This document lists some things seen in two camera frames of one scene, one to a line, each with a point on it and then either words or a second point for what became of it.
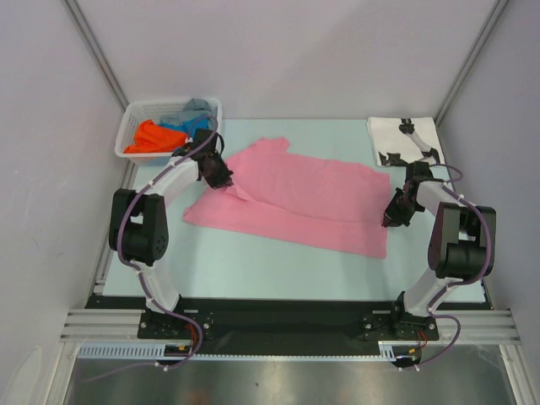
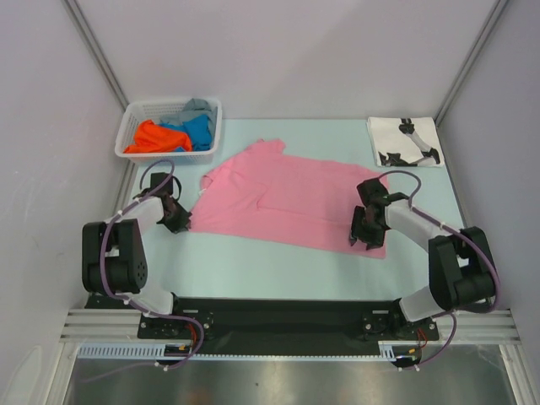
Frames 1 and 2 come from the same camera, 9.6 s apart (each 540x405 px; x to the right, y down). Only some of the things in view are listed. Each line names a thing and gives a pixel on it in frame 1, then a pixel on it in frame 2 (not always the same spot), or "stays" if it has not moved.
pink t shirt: x=278 y=191 stays
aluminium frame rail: x=105 y=326 stays
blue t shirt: x=190 y=126 stays
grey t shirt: x=192 y=109 stays
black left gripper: x=223 y=176 -> x=181 y=224
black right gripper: x=391 y=217 -> x=374 y=240
